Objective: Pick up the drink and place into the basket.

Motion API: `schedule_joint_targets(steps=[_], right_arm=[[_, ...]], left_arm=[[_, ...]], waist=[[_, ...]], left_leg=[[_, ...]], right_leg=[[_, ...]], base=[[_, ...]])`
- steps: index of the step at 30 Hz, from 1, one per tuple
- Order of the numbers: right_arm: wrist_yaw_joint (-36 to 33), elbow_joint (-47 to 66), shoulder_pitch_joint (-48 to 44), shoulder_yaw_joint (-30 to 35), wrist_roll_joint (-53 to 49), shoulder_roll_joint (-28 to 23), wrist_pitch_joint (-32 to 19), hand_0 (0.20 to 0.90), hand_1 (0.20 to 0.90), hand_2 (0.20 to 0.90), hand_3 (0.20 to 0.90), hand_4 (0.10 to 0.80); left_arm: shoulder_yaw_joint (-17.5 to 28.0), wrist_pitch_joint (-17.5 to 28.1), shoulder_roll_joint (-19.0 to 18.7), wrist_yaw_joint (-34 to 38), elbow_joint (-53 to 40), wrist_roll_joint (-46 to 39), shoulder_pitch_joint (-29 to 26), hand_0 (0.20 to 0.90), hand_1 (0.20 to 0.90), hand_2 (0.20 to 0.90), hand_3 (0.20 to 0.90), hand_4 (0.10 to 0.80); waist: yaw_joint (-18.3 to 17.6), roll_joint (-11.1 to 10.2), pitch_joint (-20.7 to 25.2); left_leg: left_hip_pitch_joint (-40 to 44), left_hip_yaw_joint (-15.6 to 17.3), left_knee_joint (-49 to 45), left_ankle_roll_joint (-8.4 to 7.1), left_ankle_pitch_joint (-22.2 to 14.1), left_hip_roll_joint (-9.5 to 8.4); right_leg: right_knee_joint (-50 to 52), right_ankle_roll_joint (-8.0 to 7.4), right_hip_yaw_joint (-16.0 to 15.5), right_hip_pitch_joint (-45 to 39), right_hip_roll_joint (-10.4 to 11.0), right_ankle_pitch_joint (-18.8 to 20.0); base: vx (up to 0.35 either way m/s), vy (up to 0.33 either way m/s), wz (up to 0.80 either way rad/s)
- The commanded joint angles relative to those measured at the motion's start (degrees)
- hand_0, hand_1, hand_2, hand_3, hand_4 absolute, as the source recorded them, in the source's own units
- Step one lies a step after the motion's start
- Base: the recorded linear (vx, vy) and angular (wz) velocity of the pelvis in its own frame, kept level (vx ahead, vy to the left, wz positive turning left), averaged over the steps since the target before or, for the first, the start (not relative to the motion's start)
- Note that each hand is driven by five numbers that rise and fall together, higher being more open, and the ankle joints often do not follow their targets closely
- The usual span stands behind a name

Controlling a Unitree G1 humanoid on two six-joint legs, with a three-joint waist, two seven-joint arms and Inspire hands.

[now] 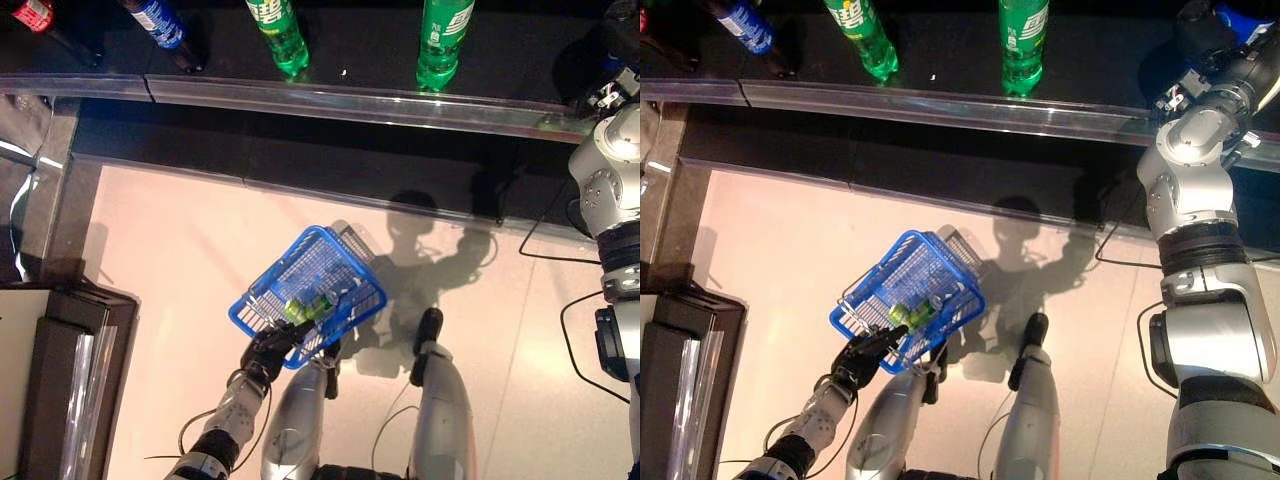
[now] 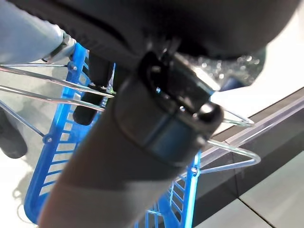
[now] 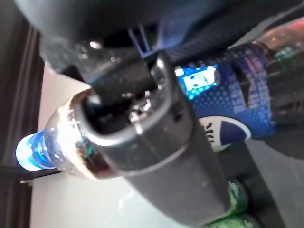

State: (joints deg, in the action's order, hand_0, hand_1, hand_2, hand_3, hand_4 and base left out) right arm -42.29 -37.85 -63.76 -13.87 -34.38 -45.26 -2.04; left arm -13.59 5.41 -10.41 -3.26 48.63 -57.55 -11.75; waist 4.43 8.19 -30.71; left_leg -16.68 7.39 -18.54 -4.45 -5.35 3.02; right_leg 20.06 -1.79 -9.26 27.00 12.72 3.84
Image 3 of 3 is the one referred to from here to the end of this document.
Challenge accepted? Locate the Pepsi cola bottle blue cap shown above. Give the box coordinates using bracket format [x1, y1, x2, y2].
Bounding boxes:
[15, 21, 304, 182]

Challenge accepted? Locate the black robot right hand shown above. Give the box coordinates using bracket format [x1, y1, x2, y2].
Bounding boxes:
[14, 0, 304, 228]

